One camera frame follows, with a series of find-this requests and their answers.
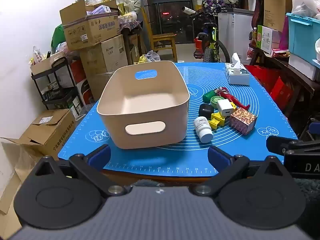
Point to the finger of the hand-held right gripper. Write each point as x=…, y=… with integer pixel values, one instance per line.
x=275, y=145

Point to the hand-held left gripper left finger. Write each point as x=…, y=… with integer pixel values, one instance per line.
x=101, y=155

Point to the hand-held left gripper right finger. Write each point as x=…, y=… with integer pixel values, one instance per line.
x=218, y=157

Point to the white pill bottle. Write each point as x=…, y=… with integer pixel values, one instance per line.
x=203, y=130

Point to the beige plastic storage bin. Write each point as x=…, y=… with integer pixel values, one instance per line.
x=112, y=126

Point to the yellow toy with red dial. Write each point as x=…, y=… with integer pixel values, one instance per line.
x=216, y=121

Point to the red patterned gift box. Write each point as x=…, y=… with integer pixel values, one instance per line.
x=243, y=121

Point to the blue silicone baking mat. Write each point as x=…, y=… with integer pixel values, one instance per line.
x=175, y=160

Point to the black rounded object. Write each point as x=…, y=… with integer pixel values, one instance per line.
x=206, y=110

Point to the white charger cube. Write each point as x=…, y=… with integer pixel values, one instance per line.
x=225, y=107

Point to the red gift bags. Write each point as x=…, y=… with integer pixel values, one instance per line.
x=280, y=90

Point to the red toy figure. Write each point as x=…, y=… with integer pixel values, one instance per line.
x=235, y=101

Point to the torn cardboard box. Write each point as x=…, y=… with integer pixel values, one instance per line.
x=47, y=132

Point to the green cylinder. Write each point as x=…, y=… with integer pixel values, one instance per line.
x=207, y=96

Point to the black utility cart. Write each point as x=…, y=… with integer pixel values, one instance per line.
x=58, y=100

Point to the wrapped cardboard box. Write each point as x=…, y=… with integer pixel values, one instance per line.
x=100, y=85

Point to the red white appliance box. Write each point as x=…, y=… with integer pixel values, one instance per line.
x=82, y=85

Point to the dark wooden side table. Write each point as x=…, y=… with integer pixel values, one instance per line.
x=295, y=72

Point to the white tissue box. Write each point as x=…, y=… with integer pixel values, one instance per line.
x=237, y=77

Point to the white storage box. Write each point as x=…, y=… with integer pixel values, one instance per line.
x=302, y=66

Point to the flattened cardboard sheet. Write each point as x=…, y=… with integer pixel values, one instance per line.
x=10, y=192

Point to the yellow plastic jug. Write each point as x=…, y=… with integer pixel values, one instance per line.
x=142, y=59

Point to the green white carton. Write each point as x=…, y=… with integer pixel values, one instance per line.
x=266, y=38

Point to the green black bicycle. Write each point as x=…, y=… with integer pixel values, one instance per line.
x=212, y=50

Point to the drink bottle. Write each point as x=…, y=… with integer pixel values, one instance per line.
x=254, y=36

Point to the blue plastic crate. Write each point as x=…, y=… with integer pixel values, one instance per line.
x=302, y=37

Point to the clear plastic bag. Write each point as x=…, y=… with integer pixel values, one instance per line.
x=153, y=57

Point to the red bucket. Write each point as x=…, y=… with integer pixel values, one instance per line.
x=198, y=45

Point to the open cardboard box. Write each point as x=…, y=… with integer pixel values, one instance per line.
x=92, y=32

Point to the green bag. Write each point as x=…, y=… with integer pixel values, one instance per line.
x=57, y=37

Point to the wooden chair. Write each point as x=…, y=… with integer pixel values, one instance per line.
x=162, y=40

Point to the brown paper bag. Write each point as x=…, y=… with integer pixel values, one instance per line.
x=275, y=5

